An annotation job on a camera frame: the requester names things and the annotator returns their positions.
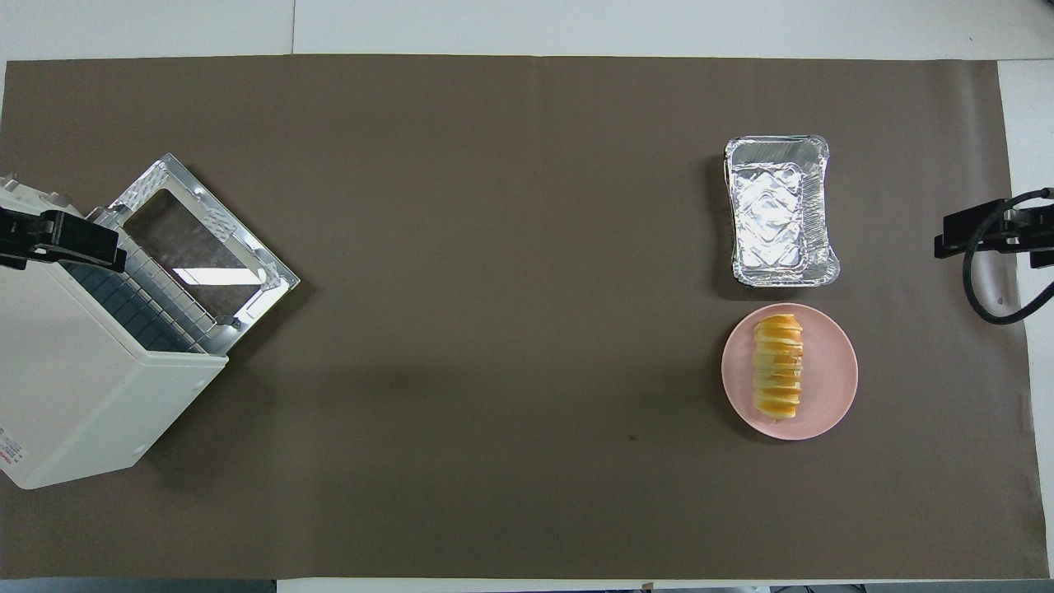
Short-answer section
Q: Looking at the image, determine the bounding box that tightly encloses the pink round plate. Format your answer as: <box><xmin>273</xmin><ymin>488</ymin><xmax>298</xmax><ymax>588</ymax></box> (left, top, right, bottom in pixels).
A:
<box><xmin>721</xmin><ymin>303</ymin><xmax>859</xmax><ymax>441</ymax></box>

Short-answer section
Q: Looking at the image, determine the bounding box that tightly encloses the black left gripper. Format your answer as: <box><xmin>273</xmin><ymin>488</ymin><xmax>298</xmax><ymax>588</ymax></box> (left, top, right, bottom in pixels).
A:
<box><xmin>0</xmin><ymin>208</ymin><xmax>128</xmax><ymax>273</ymax></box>

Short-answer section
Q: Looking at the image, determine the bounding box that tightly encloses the brown table mat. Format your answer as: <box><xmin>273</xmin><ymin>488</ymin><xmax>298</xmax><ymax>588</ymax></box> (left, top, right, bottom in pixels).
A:
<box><xmin>0</xmin><ymin>55</ymin><xmax>1051</xmax><ymax>580</ymax></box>

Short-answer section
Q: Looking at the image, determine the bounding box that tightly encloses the metal oven wire rack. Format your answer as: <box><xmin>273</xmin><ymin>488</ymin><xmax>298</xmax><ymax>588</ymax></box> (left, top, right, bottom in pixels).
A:
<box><xmin>62</xmin><ymin>226</ymin><xmax>217</xmax><ymax>353</ymax></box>

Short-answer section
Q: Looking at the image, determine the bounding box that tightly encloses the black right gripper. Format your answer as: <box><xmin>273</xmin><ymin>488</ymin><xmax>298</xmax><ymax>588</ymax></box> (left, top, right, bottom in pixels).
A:
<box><xmin>934</xmin><ymin>199</ymin><xmax>1054</xmax><ymax>268</ymax></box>

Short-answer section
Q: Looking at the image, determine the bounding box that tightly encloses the sliced yellow bread loaf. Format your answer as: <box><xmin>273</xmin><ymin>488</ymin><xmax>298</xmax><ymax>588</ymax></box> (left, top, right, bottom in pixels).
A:
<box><xmin>753</xmin><ymin>314</ymin><xmax>804</xmax><ymax>421</ymax></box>

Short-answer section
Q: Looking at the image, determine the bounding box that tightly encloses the aluminium foil tray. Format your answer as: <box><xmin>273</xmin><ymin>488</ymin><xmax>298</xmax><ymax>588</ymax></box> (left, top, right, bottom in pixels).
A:
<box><xmin>724</xmin><ymin>135</ymin><xmax>841</xmax><ymax>288</ymax></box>

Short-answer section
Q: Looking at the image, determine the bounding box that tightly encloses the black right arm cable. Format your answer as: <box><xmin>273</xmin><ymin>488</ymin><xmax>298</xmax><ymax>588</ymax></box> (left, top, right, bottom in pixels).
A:
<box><xmin>962</xmin><ymin>188</ymin><xmax>1054</xmax><ymax>325</ymax></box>

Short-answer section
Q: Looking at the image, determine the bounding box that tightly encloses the white toaster oven body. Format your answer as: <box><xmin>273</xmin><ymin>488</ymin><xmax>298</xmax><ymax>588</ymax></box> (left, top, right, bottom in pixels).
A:
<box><xmin>0</xmin><ymin>175</ymin><xmax>229</xmax><ymax>490</ymax></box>

